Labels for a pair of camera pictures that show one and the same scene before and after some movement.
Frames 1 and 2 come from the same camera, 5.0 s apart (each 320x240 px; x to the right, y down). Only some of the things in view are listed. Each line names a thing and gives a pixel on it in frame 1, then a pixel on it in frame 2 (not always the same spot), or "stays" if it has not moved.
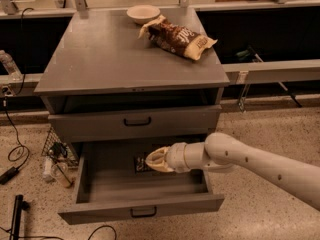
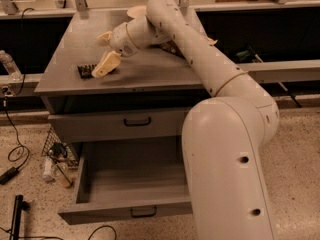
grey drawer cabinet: (102, 82) stays
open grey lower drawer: (113, 180) stays
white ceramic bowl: (143, 13) stays
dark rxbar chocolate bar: (142, 168) → (86, 71)
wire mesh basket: (58, 151) stays
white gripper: (175, 156) → (119, 40)
